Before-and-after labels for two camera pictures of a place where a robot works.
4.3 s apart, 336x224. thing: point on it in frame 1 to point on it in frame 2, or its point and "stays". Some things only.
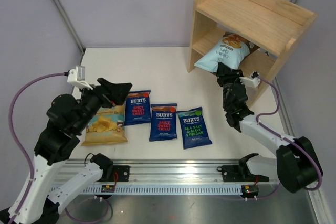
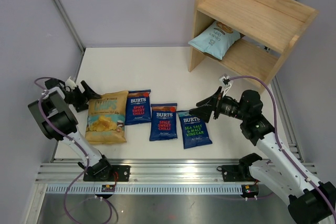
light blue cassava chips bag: x=231 y=52 to x=217 y=40
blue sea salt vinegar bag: x=193 y=128 stays
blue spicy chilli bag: x=137 y=108 stays
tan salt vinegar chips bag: x=107 y=126 stays
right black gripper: x=224 y=74 to x=207 y=106
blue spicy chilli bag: x=163 y=123 stays
